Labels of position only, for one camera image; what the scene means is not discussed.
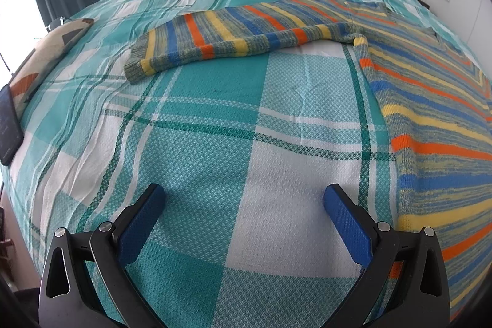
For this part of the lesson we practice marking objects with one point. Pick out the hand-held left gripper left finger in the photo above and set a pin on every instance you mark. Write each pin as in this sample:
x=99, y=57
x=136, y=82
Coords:
x=140, y=220

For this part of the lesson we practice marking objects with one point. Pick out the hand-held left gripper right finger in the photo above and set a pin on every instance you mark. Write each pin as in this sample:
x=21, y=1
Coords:
x=346, y=220

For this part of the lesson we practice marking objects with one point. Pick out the striped knit sweater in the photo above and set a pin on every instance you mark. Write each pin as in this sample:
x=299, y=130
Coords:
x=422, y=101

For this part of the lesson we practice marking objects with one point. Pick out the teal plaid bedspread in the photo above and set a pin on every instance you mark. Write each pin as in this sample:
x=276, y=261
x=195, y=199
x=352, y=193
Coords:
x=230, y=120

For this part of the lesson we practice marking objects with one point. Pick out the black flat device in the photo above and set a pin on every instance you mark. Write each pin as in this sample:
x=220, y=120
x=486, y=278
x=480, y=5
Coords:
x=9, y=128

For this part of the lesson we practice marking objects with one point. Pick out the patterned cushion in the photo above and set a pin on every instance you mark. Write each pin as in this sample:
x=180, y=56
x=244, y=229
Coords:
x=42, y=59

